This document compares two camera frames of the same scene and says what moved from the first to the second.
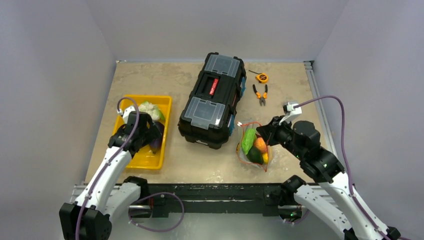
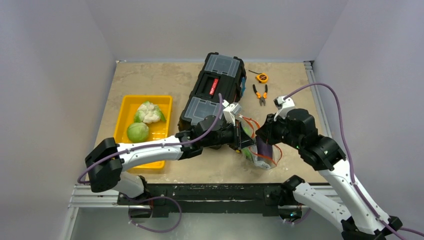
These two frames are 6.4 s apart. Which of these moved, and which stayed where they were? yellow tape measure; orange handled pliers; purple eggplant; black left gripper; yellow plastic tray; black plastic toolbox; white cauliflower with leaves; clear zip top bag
Moved: clear zip top bag; black left gripper; purple eggplant
Stayed: orange handled pliers; black plastic toolbox; white cauliflower with leaves; yellow plastic tray; yellow tape measure
